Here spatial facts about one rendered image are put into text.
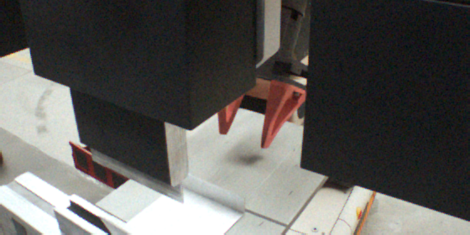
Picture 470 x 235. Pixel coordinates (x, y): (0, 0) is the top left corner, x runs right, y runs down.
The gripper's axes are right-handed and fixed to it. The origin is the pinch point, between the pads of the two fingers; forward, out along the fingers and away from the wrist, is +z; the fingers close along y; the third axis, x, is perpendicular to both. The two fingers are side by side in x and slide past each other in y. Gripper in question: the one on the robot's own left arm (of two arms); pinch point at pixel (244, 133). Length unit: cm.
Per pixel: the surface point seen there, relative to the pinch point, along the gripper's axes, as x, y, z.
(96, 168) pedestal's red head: 14.7, -35.9, 17.1
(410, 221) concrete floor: 155, 16, 31
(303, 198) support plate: -1.7, 9.3, 4.3
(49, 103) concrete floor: 146, -226, 39
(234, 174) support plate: -1.8, 1.0, 4.5
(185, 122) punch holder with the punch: -26.5, 9.8, -2.4
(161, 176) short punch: -20.3, 4.8, 2.5
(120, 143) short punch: -20.9, 0.9, 1.4
